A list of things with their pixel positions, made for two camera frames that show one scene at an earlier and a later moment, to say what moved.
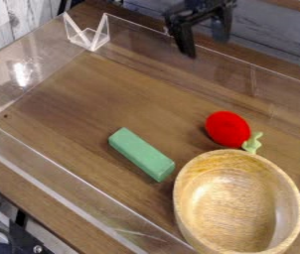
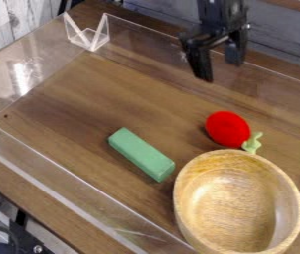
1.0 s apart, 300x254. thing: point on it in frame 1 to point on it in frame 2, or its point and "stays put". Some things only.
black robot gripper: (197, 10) to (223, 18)
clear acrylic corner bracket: (87, 38) stays put
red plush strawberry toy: (230, 129) stays put
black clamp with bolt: (23, 242) stays put
